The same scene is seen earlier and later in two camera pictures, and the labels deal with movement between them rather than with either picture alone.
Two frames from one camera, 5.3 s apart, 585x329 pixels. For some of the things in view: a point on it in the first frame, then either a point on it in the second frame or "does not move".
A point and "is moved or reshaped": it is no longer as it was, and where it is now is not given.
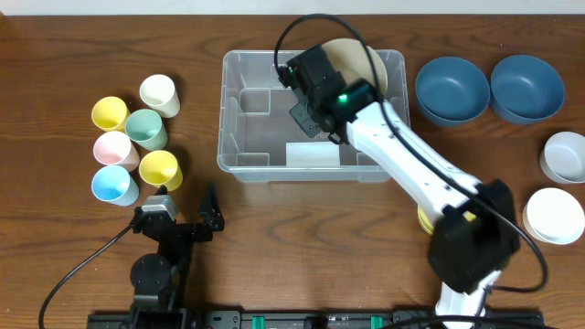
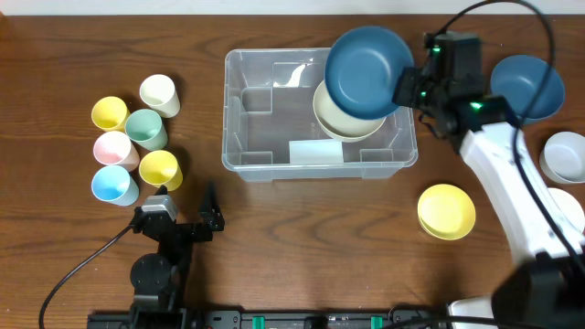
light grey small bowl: [562, 159] does not move
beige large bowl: [350, 58] is moved or reshaped
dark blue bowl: [526, 90] does not move
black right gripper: [304, 115] to [407, 87]
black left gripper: [181, 229] does not move
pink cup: [113, 147] does not move
